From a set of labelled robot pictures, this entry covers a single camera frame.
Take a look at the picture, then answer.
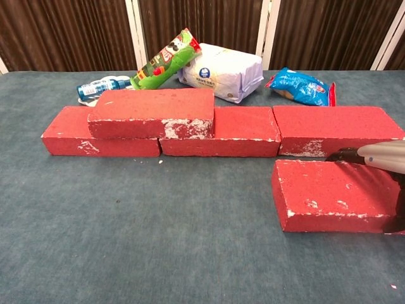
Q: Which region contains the red brick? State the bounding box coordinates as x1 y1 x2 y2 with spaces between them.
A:
272 105 405 159
271 159 405 236
40 106 162 158
87 87 216 140
158 106 282 158

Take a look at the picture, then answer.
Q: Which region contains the white flour bag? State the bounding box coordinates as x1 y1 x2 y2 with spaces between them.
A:
177 42 265 105

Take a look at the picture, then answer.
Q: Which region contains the blue spray bottle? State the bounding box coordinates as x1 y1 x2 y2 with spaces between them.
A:
76 78 132 102

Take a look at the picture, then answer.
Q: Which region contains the green snack bag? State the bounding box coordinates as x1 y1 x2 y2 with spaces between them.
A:
130 27 203 91

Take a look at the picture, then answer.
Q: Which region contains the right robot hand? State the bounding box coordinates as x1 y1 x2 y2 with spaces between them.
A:
325 141 405 235

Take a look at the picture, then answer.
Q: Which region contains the teal felt table cloth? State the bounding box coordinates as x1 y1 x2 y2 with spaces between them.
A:
0 70 405 304

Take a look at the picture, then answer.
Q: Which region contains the blue snack bag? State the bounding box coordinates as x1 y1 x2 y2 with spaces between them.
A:
265 66 337 107

